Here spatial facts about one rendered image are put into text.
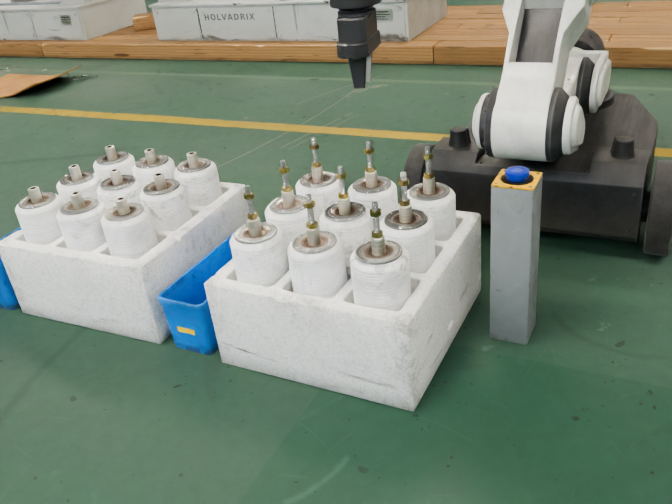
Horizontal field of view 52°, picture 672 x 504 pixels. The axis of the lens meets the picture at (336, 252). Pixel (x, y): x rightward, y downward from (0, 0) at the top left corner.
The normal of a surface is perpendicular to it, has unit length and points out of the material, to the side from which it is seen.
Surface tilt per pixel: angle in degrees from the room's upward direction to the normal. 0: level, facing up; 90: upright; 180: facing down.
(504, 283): 90
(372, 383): 90
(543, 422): 0
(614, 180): 46
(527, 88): 37
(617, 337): 0
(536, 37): 52
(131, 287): 90
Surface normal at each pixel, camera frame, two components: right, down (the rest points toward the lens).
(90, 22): 0.89, 0.14
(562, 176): -0.39, -0.26
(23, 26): -0.44, 0.48
